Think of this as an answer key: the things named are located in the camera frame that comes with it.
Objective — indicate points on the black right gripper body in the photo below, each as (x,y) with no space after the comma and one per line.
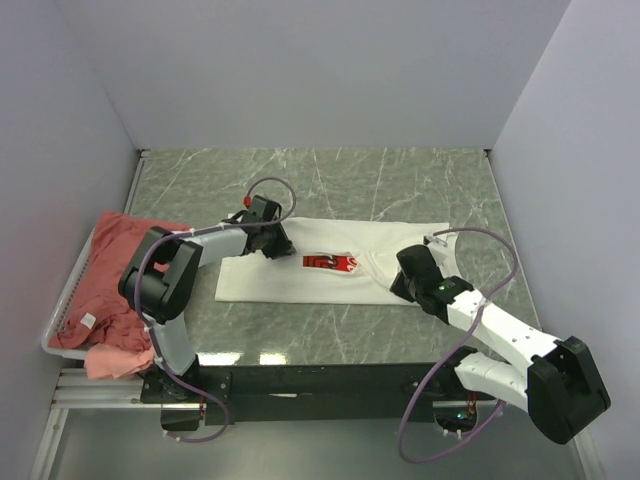
(405,288)

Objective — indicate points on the white t-shirt red print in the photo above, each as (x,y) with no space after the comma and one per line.
(341,262)

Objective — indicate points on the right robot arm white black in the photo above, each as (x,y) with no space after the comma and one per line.
(556,382)

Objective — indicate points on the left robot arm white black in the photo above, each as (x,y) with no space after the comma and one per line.
(160,277)

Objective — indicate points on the aluminium frame rail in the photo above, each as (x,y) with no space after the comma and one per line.
(442,401)

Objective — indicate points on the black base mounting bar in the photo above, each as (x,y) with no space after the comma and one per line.
(232,394)

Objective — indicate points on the white plastic tray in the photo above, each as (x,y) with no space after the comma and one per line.
(62,309)

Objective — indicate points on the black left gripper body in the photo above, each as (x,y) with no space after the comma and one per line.
(276,242)

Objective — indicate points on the red t-shirt in tray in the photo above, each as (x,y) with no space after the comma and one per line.
(98,313)

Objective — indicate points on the pink t-shirt in tray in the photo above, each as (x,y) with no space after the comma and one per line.
(104,362)

